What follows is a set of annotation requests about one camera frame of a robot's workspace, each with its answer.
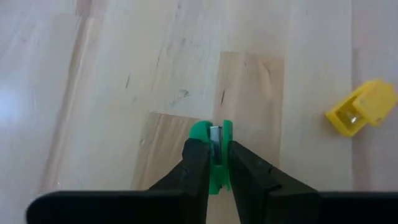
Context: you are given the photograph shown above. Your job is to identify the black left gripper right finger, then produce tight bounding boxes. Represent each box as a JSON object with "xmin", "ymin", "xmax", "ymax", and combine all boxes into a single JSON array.
[{"xmin": 228, "ymin": 140, "xmax": 322, "ymax": 224}]

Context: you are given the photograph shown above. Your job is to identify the green mini stapler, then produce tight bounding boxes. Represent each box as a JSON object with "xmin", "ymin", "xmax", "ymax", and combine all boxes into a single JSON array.
[{"xmin": 188, "ymin": 119, "xmax": 234, "ymax": 195}]

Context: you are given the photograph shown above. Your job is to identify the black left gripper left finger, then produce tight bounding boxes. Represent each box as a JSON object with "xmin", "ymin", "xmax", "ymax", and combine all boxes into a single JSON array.
[{"xmin": 148, "ymin": 138, "xmax": 211, "ymax": 224}]

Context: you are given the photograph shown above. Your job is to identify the yellow mini stapler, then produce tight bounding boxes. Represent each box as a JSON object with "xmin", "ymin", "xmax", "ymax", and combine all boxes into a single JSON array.
[{"xmin": 325, "ymin": 79, "xmax": 398, "ymax": 138}]

